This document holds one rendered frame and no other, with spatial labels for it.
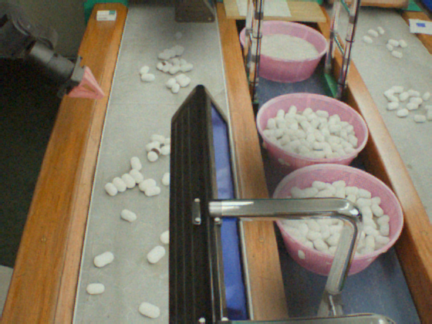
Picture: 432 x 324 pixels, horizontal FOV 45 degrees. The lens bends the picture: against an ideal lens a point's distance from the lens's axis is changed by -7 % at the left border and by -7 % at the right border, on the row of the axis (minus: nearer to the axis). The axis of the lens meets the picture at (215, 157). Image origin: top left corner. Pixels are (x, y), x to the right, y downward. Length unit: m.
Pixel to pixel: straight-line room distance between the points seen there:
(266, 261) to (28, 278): 0.42
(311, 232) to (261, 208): 0.52
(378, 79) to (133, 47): 0.72
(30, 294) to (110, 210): 0.26
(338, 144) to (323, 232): 0.32
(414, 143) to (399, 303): 0.45
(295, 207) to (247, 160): 0.62
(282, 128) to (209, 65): 0.34
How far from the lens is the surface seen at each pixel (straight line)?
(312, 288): 1.06
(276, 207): 0.56
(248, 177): 1.13
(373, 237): 1.09
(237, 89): 1.40
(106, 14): 1.79
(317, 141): 1.31
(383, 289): 1.10
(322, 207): 0.57
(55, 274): 0.97
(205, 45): 1.66
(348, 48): 1.42
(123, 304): 0.94
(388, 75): 1.64
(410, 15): 2.04
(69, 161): 1.19
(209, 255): 0.52
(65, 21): 2.89
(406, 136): 1.39
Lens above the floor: 1.50
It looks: 39 degrees down
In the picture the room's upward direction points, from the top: 3 degrees clockwise
